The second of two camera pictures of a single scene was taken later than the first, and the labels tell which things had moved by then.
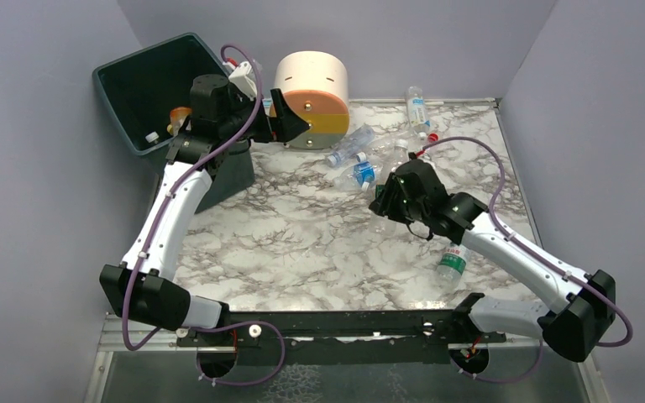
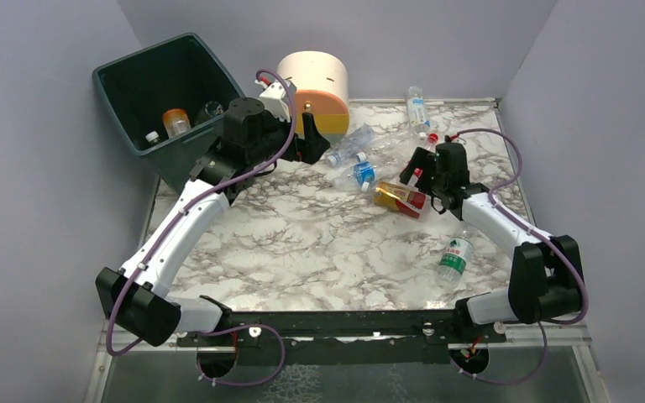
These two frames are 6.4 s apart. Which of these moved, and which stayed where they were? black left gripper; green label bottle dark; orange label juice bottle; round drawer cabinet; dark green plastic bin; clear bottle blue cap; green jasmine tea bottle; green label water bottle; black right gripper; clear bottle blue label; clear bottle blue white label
Moved: black left gripper; orange label juice bottle; green label bottle dark; black right gripper
Stayed: clear bottle blue label; dark green plastic bin; green label water bottle; round drawer cabinet; clear bottle blue cap; green jasmine tea bottle; clear bottle blue white label
